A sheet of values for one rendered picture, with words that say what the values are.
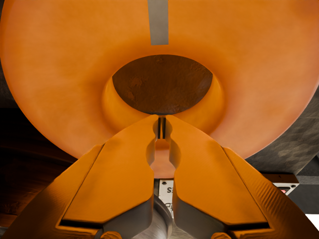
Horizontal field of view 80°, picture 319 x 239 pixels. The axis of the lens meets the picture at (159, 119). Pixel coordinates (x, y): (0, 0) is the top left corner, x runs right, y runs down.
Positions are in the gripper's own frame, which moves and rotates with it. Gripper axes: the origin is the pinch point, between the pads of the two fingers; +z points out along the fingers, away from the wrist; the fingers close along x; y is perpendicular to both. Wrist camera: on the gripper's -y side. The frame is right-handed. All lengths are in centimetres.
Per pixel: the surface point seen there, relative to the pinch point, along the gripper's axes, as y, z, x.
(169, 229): 26.1, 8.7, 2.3
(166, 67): -2.3, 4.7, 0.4
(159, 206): 16.9, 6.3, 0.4
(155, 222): 18.3, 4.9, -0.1
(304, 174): 343, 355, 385
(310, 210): 593, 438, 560
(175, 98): 0.7, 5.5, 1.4
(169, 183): 21.3, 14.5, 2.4
